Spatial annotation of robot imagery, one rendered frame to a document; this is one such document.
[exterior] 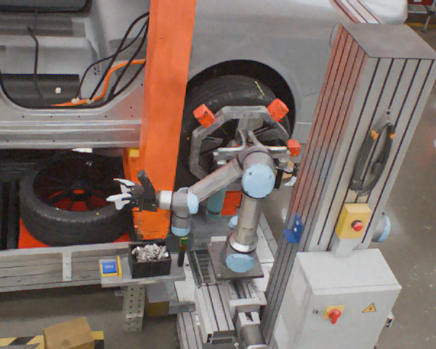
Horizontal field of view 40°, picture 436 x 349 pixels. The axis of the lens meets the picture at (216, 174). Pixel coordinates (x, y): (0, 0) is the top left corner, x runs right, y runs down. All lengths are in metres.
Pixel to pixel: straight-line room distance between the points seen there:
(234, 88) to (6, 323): 1.77
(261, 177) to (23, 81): 2.13
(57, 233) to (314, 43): 1.75
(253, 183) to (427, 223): 2.69
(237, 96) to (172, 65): 0.71
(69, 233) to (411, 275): 2.24
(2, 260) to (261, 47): 1.77
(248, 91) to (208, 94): 0.22
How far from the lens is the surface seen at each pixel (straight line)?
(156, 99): 2.72
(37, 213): 3.44
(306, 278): 2.21
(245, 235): 2.45
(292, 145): 3.48
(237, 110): 3.23
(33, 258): 3.38
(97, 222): 3.39
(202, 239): 3.84
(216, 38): 3.24
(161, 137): 2.84
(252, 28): 3.27
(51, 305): 3.63
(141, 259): 3.09
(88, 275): 3.50
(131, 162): 3.49
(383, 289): 2.27
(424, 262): 4.43
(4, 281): 3.50
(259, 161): 2.27
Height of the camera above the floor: 2.75
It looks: 37 degrees down
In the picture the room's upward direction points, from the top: 10 degrees clockwise
